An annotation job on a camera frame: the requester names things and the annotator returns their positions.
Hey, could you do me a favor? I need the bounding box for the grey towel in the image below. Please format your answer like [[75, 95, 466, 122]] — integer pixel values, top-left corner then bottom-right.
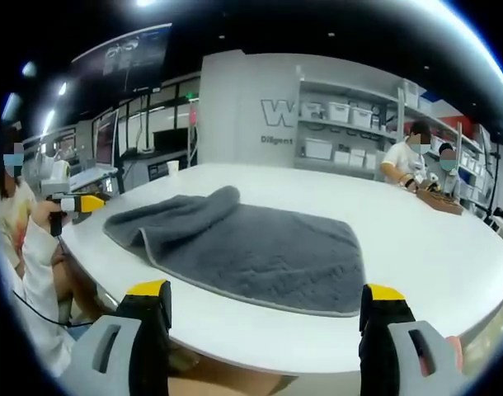
[[102, 185, 366, 318]]

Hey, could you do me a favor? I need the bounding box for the person's left hand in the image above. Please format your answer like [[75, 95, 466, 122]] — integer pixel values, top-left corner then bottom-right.
[[31, 201, 62, 233]]

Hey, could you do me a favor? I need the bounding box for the person's right hand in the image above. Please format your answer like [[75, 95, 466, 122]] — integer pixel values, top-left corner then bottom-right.
[[444, 334, 463, 362]]

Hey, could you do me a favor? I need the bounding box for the white tilted panel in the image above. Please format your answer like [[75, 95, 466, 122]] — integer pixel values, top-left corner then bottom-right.
[[68, 164, 120, 193]]

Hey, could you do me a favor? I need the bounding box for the person's upper body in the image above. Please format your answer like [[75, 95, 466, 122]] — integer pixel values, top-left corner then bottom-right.
[[0, 127, 40, 273]]

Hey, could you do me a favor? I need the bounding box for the purple screen monitor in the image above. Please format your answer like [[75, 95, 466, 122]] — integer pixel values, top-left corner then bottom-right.
[[91, 110, 120, 166]]

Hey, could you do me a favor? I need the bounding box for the grey lab bench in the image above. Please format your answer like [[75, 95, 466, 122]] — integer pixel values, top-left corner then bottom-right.
[[121, 148, 195, 182]]

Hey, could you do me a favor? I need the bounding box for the black desk monitor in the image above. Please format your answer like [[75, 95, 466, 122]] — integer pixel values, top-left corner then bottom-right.
[[153, 128, 190, 150]]

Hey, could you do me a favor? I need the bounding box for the brown wooden tray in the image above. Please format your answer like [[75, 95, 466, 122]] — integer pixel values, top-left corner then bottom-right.
[[416, 188, 465, 216]]

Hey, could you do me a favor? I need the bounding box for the black tripod stand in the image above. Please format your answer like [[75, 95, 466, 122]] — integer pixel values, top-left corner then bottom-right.
[[484, 139, 502, 215]]

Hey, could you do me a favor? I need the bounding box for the grey metal shelf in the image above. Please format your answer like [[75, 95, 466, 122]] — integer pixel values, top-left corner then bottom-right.
[[295, 65, 503, 207]]

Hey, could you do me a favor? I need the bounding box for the shelf with white bins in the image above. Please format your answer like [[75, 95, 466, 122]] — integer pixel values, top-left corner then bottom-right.
[[303, 82, 494, 182]]

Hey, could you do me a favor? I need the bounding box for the black cable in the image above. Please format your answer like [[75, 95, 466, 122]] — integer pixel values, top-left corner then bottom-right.
[[11, 288, 94, 328]]

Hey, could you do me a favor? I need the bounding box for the large dark wall screen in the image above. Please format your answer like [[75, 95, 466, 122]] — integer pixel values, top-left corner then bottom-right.
[[72, 22, 173, 94]]

